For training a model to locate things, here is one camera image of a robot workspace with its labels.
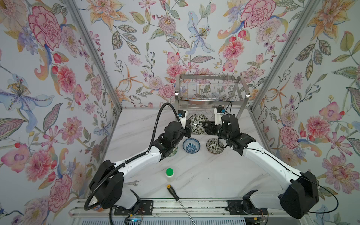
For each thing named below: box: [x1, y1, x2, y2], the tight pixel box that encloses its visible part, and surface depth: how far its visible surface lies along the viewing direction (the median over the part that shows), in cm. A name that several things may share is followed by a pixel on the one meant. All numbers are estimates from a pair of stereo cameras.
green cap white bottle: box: [165, 167, 174, 183], surface depth 78 cm
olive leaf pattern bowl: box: [189, 113, 210, 135], surface depth 81 cm
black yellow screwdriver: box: [166, 184, 197, 225], surface depth 79 cm
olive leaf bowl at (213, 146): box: [206, 137, 225, 155], surface depth 97 cm
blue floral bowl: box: [182, 137, 201, 154], surface depth 98 cm
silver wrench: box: [123, 180, 140, 187], surface depth 84 cm
